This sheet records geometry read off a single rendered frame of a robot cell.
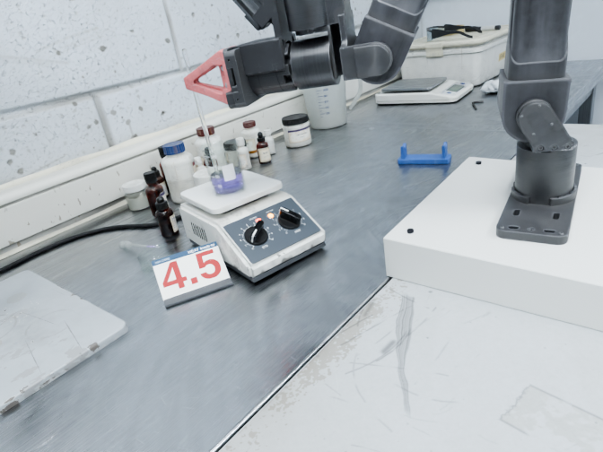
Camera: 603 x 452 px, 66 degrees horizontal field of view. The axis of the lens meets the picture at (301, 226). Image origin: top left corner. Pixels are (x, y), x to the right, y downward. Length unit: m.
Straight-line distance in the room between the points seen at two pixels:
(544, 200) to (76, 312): 0.59
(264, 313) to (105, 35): 0.71
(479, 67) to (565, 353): 1.26
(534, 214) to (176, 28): 0.88
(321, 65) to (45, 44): 0.61
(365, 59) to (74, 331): 0.46
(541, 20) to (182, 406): 0.51
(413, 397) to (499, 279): 0.16
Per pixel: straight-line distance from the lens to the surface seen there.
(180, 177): 0.94
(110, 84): 1.08
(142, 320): 0.62
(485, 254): 0.53
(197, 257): 0.65
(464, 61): 1.65
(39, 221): 0.98
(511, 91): 0.55
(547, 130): 0.56
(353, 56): 0.54
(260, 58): 0.58
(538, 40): 0.55
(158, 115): 1.13
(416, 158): 0.97
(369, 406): 0.43
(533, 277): 0.51
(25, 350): 0.64
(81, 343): 0.60
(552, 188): 0.60
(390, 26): 0.54
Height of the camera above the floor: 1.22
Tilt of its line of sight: 25 degrees down
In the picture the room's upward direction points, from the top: 10 degrees counter-clockwise
